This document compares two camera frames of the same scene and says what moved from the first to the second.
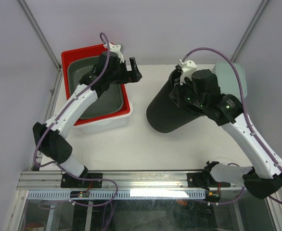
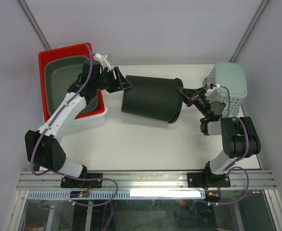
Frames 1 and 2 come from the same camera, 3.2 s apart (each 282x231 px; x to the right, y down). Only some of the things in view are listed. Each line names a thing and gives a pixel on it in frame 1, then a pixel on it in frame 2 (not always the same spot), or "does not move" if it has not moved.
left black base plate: (69, 181) does not move
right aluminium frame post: (262, 7) does not move
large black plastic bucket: (163, 113) → (154, 97)
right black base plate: (200, 180) does not move
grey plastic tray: (110, 99) → (60, 72)
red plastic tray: (70, 56) → (75, 50)
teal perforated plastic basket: (227, 78) does not move
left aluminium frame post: (42, 40) does not move
